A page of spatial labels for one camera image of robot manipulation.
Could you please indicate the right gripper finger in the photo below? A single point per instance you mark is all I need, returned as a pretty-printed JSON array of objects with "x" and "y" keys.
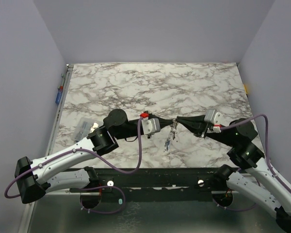
[
  {"x": 197, "y": 129},
  {"x": 191, "y": 120}
]

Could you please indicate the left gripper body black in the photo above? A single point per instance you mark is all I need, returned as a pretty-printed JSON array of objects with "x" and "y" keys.
[{"x": 132, "y": 131}]

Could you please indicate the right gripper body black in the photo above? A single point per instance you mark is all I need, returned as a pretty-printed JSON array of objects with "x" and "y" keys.
[{"x": 201, "y": 125}]

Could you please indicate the metal keyring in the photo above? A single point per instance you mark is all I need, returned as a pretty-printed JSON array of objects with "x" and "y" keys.
[{"x": 174, "y": 125}]

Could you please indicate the silver protractor key organizer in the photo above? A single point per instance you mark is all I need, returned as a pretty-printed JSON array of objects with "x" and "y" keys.
[{"x": 171, "y": 136}]

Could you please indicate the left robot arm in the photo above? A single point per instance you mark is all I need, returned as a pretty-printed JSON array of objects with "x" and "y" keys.
[{"x": 37, "y": 177}]

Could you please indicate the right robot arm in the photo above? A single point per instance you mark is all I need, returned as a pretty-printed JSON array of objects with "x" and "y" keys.
[{"x": 254, "y": 176}]

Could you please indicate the clear plastic bag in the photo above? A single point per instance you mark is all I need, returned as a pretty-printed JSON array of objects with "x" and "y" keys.
[{"x": 84, "y": 127}]

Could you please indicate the blue red clamp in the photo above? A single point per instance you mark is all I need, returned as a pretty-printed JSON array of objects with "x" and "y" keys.
[{"x": 60, "y": 90}]

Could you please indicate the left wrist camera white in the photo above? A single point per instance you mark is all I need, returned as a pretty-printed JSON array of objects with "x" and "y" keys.
[{"x": 151, "y": 126}]

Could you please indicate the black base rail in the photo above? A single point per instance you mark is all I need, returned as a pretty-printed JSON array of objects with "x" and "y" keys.
[{"x": 159, "y": 185}]

